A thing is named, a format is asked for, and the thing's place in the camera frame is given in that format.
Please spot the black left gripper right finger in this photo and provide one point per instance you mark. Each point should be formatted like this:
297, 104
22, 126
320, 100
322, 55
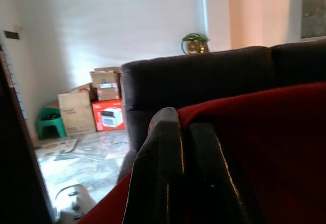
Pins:
211, 188

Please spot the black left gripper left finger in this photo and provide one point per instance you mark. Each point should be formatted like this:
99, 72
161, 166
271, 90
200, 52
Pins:
158, 178

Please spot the red pillow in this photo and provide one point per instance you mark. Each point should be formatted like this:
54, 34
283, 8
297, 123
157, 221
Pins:
280, 145

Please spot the patterned floor mat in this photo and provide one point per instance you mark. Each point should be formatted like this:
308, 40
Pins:
56, 146

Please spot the grey-brown fabric armchair sofa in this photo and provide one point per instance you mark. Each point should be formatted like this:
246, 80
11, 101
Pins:
203, 76

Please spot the red printer carton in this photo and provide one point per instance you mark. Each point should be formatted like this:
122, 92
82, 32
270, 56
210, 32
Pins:
109, 115

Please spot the small pale rounded object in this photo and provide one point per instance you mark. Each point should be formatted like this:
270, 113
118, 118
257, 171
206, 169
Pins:
76, 203

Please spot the tall tan cardboard box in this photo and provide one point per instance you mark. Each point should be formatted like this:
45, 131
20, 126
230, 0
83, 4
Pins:
76, 114

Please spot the brown cardboard box with label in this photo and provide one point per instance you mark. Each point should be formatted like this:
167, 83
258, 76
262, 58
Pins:
105, 86

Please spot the green plastic stool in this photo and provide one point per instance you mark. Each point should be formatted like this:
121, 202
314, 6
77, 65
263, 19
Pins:
45, 127

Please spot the round gold green ornament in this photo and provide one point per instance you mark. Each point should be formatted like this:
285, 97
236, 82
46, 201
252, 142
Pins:
194, 44

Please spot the dark wooden door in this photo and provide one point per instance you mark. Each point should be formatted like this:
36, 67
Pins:
17, 157

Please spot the dark wall plate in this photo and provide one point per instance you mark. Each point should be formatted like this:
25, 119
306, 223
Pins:
11, 35

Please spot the large wall painting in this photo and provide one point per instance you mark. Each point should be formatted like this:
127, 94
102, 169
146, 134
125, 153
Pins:
313, 7

